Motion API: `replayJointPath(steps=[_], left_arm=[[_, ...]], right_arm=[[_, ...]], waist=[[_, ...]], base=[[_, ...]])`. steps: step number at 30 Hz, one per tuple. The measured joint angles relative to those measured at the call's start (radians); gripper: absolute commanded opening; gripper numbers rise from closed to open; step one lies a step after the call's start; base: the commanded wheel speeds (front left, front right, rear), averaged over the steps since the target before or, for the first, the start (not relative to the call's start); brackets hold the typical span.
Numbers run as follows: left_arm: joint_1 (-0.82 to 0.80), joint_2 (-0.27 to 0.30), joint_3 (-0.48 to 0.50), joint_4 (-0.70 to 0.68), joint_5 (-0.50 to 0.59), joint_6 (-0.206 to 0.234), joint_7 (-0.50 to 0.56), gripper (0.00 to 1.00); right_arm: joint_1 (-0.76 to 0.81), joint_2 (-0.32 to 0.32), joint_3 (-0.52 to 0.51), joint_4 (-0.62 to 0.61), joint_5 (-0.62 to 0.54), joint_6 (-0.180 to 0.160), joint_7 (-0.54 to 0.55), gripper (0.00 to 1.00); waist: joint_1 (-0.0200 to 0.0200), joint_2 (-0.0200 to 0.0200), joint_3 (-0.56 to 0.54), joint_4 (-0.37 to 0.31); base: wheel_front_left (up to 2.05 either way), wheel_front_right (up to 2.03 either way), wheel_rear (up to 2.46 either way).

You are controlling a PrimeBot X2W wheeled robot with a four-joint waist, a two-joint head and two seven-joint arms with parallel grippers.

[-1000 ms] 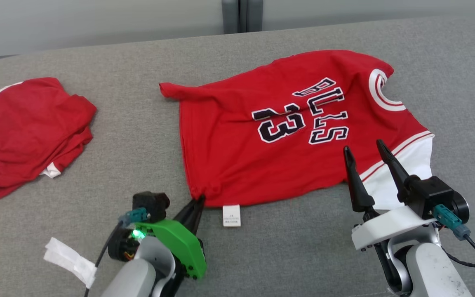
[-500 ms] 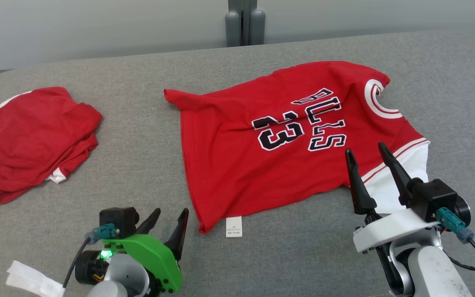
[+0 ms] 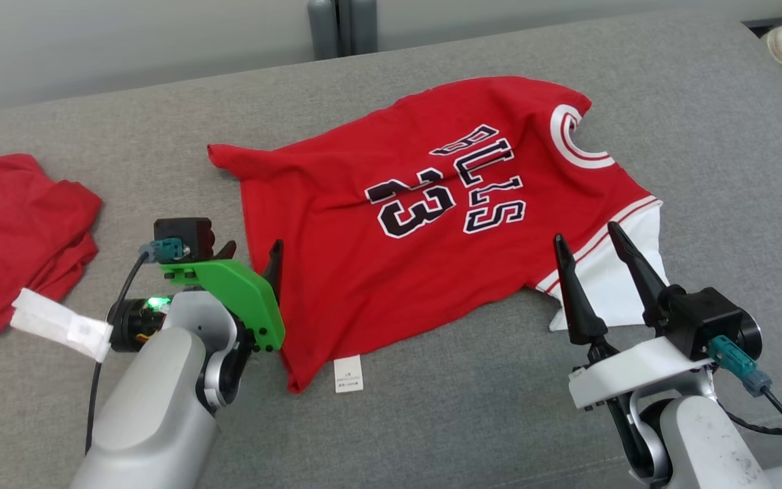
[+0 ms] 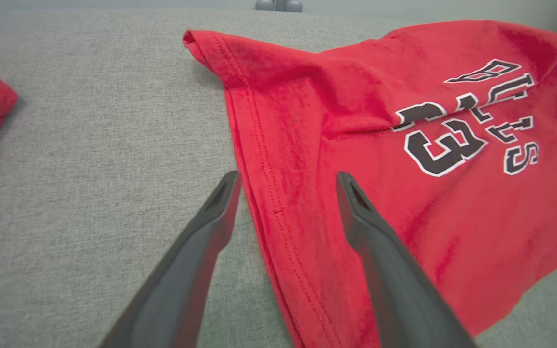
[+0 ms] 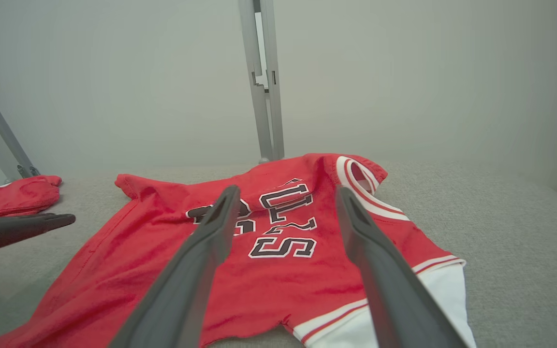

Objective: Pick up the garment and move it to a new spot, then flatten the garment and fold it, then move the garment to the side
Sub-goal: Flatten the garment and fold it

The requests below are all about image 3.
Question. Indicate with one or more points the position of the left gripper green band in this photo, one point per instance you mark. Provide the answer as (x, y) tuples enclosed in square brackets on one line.
[(248, 292)]

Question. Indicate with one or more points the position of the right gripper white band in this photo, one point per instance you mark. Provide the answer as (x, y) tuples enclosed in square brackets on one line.
[(628, 370)]

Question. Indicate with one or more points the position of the red Bulls 23 jersey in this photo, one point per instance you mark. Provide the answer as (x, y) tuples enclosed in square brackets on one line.
[(364, 272)]

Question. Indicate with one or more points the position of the red shorts white waistband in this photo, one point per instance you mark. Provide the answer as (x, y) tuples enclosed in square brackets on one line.
[(11, 224)]

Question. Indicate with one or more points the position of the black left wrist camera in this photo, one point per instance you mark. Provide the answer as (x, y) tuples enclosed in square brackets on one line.
[(191, 231)]

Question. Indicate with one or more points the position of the grey partition post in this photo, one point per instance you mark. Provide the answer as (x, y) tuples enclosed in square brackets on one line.
[(342, 27)]

